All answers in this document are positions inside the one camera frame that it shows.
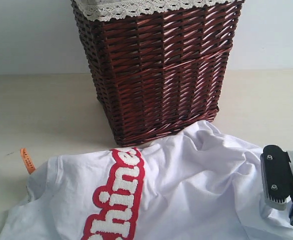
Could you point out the white t-shirt red lettering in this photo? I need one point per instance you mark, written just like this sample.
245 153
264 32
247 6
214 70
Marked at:
199 184

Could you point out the orange garment tag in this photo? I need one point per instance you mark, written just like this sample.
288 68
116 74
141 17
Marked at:
27 160

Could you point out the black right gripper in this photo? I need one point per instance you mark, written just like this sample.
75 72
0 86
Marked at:
277 173

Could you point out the dark brown wicker basket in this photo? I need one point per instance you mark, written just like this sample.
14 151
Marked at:
157 74

